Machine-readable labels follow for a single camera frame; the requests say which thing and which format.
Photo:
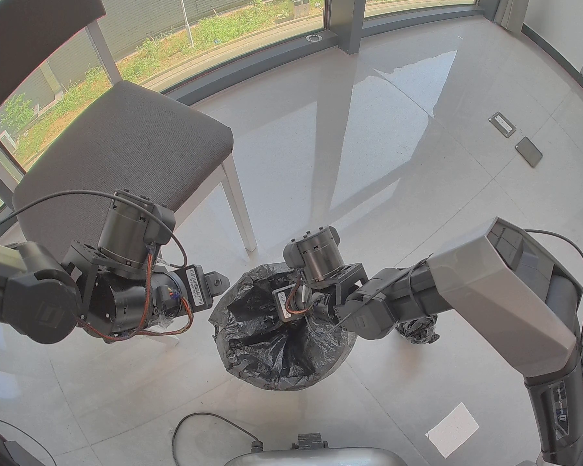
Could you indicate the grey chair with white legs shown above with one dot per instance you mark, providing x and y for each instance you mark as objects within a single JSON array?
[{"x": 150, "y": 139}]

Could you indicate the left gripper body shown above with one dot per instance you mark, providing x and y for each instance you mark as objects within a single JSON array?
[{"x": 172, "y": 294}]

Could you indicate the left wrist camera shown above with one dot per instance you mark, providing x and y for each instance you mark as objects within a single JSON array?
[{"x": 200, "y": 289}]

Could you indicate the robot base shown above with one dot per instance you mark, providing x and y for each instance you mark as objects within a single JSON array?
[{"x": 316, "y": 457}]

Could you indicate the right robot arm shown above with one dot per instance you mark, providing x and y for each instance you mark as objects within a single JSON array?
[{"x": 490, "y": 284}]

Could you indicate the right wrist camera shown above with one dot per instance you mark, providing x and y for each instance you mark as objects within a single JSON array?
[{"x": 282, "y": 305}]

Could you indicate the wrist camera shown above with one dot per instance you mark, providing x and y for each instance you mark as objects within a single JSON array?
[
  {"x": 200, "y": 289},
  {"x": 282, "y": 305}
]

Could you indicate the black plastic bag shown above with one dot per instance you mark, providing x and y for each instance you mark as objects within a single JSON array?
[{"x": 272, "y": 347}]

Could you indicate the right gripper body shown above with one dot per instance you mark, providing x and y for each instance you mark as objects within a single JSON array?
[{"x": 320, "y": 304}]

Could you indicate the black plastic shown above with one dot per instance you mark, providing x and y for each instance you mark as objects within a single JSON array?
[{"x": 420, "y": 332}]

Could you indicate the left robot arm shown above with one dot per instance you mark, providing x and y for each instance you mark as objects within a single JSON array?
[{"x": 39, "y": 299}]

